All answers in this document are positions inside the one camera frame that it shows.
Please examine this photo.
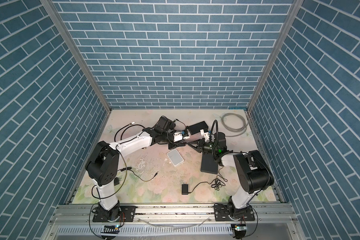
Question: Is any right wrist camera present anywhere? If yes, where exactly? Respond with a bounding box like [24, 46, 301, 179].
[200, 129, 212, 142]

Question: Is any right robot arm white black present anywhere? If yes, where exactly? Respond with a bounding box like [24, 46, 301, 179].
[187, 132, 274, 220]

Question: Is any black power adapter with plug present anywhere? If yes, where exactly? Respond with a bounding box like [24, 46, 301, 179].
[182, 167, 228, 196]

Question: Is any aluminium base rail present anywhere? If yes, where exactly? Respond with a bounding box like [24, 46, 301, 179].
[42, 202, 304, 240]

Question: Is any black adapter left side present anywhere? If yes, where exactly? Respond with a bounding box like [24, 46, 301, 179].
[113, 167, 158, 186]

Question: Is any long black cable loop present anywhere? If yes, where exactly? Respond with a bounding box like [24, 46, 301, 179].
[113, 121, 176, 145]

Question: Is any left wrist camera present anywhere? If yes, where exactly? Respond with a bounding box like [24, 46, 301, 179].
[153, 116, 176, 134]

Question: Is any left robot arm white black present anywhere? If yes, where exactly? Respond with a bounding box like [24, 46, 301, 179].
[85, 128, 189, 222]

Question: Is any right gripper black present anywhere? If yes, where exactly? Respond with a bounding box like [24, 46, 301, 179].
[188, 139, 219, 156]

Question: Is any black ribbed box device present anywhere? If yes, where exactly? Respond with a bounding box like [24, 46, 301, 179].
[188, 121, 209, 135]

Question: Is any grey ethernet cable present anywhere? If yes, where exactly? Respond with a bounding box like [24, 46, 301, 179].
[218, 113, 248, 138]

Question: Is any dark grey network switch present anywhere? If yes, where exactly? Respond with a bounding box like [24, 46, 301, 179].
[201, 153, 219, 175]

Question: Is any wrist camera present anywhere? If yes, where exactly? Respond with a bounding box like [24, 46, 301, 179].
[153, 116, 176, 134]
[200, 129, 212, 142]

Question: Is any white small router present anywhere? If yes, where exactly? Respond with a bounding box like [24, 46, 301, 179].
[167, 149, 184, 167]

